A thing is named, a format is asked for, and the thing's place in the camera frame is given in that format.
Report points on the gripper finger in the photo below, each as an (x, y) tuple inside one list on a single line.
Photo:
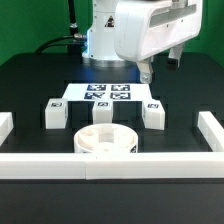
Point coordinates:
[(146, 70), (174, 56)]

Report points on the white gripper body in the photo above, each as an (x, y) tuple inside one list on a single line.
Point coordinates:
[(146, 28)]

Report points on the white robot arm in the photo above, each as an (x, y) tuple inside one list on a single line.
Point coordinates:
[(100, 36)]

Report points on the white marker sheet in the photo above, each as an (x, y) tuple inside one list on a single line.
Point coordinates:
[(116, 92)]

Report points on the white front fence bar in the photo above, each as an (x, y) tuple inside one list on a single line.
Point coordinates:
[(104, 166)]

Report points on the white left fence bar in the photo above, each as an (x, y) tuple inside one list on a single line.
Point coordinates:
[(6, 125)]

